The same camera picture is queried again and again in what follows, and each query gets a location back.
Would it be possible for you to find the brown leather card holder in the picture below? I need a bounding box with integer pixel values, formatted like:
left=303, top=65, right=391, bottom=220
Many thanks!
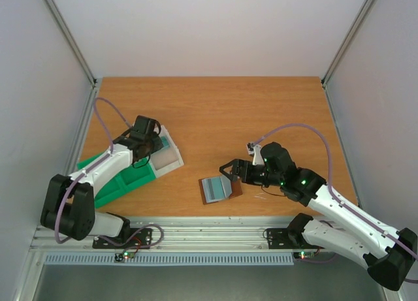
left=199, top=175, right=243, bottom=205

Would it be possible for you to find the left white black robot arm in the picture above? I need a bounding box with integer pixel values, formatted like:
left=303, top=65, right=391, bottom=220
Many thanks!
left=40, top=116, right=163, bottom=247

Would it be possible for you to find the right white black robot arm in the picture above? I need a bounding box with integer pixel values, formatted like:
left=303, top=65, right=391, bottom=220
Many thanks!
left=219, top=142, right=417, bottom=291

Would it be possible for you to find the teal card in white tray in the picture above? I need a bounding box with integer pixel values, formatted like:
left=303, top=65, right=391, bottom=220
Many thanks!
left=159, top=136, right=170, bottom=151

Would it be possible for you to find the white translucent tray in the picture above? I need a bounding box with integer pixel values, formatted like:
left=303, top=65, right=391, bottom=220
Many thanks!
left=150, top=125, right=184, bottom=178

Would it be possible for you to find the green plastic organizer tray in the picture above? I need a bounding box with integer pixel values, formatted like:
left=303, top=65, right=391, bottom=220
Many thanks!
left=95, top=163, right=157, bottom=209

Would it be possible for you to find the right small circuit board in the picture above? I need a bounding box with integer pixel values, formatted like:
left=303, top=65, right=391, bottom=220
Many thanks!
left=293, top=250, right=319, bottom=260

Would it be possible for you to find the small circuit board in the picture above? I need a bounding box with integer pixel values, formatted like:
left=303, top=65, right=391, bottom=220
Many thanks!
left=293, top=250, right=319, bottom=260
left=114, top=252, right=136, bottom=262

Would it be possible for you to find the left small circuit board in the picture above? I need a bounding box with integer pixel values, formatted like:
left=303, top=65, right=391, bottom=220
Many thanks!
left=114, top=252, right=136, bottom=262

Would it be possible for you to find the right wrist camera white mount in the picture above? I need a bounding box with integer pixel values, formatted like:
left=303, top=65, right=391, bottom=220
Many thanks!
left=247, top=142, right=265, bottom=166

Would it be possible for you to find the aluminium front rail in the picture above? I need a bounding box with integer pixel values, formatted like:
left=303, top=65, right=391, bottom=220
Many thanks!
left=29, top=216, right=294, bottom=253

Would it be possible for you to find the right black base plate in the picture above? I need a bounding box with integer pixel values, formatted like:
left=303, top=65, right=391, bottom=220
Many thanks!
left=263, top=228, right=302, bottom=249

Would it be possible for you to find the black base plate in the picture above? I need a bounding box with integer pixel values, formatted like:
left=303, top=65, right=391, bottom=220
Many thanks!
left=263, top=228, right=302, bottom=249
left=92, top=228, right=153, bottom=249

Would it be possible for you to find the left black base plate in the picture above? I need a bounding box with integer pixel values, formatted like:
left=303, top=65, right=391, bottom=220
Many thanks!
left=92, top=228, right=153, bottom=249

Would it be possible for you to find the slotted grey cable duct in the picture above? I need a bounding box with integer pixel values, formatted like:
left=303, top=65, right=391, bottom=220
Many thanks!
left=44, top=252, right=294, bottom=266

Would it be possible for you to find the left aluminium frame post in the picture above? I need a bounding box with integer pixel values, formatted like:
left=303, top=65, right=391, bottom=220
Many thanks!
left=43, top=0, right=97, bottom=87

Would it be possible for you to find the aluminium frame post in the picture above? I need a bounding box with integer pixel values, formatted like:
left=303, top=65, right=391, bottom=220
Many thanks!
left=321, top=0, right=377, bottom=89
left=43, top=0, right=97, bottom=87

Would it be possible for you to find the right aluminium frame post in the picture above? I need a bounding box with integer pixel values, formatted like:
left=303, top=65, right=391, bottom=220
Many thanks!
left=321, top=0, right=377, bottom=89

